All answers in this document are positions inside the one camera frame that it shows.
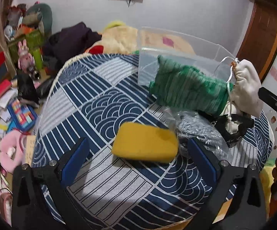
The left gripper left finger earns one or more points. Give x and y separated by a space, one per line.
29 207

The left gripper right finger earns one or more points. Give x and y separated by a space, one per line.
247 209

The white drawstring pouch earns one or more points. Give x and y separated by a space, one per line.
238 93

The black trimmed white bag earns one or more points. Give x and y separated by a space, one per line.
232 128

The grey item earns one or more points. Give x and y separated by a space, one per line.
189 124

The clear plastic storage bin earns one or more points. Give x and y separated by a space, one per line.
212 59

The green knitted cloth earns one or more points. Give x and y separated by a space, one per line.
186 88

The yellow sponge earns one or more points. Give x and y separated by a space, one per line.
135 141

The pink plush slipper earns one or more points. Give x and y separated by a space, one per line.
12 150

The brown wooden door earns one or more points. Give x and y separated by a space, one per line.
259 45

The black plastic bag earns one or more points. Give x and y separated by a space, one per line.
28 94

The pink rabbit figurine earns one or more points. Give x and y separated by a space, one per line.
25 59

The green bottle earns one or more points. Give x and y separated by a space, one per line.
38 59

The green cardboard box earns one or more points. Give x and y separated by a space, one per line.
34 40

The dark purple clothing pile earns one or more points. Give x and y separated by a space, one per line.
66 44

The beige patchwork blanket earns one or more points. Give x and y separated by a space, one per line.
121 38

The green dinosaur plush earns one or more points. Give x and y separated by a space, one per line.
39 15

